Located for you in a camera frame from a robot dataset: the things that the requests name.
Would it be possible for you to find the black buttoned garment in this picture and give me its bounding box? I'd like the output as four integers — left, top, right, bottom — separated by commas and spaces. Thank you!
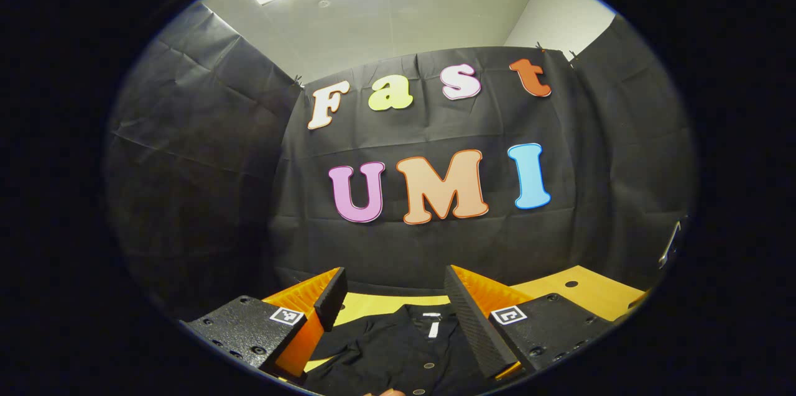
302, 303, 498, 396

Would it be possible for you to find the black backdrop cloth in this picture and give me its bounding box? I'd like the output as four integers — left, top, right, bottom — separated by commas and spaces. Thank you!
104, 1, 696, 322

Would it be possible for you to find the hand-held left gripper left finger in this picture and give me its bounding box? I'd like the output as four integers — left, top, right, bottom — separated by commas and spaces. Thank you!
180, 267, 349, 385

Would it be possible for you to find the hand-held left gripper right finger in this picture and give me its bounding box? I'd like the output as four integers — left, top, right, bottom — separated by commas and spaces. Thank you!
443, 264, 616, 382

